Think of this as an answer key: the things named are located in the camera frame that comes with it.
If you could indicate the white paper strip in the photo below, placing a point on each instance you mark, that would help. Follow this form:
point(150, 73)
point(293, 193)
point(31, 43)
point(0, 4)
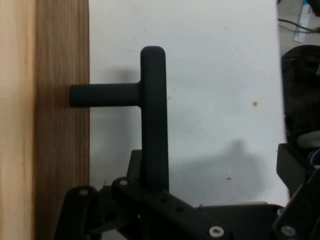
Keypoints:
point(302, 25)

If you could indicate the black bulky object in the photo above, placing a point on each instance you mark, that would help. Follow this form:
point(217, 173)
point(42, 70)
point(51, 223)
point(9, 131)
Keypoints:
point(300, 95)

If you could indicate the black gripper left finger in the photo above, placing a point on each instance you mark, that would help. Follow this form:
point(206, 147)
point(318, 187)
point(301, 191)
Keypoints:
point(140, 215)

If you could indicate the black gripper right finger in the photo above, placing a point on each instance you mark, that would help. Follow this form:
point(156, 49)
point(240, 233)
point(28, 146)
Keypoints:
point(300, 200)

